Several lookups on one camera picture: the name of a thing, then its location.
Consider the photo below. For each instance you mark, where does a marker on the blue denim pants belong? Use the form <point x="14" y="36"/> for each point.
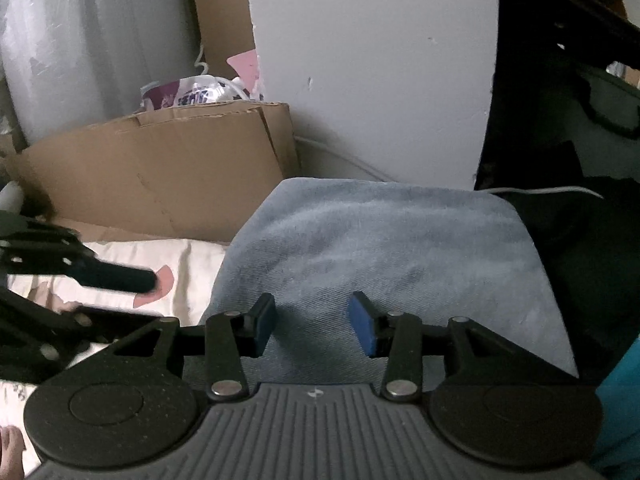
<point x="380" y="250"/>

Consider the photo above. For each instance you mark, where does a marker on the flat cardboard sheet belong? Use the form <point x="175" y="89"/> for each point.
<point x="160" y="170"/>

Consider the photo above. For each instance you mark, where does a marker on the tall cardboard box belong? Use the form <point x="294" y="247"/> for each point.
<point x="222" y="15"/>

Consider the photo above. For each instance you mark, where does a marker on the teal patterned cloth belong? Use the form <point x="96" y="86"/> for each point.
<point x="620" y="410"/>

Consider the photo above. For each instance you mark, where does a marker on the grey green bag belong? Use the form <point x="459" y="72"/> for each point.
<point x="607" y="105"/>

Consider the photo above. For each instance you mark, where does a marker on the bear print bed sheet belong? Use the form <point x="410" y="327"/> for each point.
<point x="185" y="265"/>

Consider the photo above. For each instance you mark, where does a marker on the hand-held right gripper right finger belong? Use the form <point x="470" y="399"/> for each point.
<point x="362" y="327"/>

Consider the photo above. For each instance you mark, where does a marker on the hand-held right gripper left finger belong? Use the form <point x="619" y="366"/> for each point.
<point x="265" y="322"/>

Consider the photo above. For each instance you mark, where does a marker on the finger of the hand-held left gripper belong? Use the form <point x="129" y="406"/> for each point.
<point x="95" y="322"/>
<point x="120" y="280"/>

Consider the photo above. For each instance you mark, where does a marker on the pink white plastic packet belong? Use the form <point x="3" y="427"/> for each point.
<point x="200" y="92"/>

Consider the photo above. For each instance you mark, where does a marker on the person's left hand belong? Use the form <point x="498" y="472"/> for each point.
<point x="11" y="452"/>

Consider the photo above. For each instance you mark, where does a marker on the white cabinet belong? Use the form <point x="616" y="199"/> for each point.
<point x="380" y="70"/>

